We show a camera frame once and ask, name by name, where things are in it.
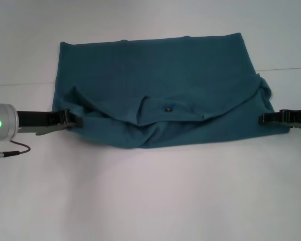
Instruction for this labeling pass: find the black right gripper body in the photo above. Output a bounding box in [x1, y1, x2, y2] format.
[278, 107, 301, 130]

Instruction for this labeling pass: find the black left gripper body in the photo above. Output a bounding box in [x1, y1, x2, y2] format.
[16, 110, 67, 137]

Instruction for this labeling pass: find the teal T-shirt pink FREE print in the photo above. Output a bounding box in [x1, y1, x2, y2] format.
[52, 32, 290, 149]

